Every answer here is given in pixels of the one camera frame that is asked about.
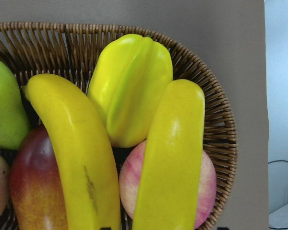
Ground yellow banana with dark tip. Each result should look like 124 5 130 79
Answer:
132 79 205 230

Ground yellow banana with brown streak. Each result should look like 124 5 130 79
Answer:
25 74 120 230

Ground brown wicker basket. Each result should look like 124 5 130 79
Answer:
0 22 238 230

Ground pink apple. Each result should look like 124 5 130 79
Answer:
119 141 217 229

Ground red yellow mango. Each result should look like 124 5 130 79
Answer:
9 125 67 230

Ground green apple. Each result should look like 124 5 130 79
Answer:
0 61 31 150

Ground yellow-green starfruit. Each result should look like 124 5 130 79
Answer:
87 34 173 148

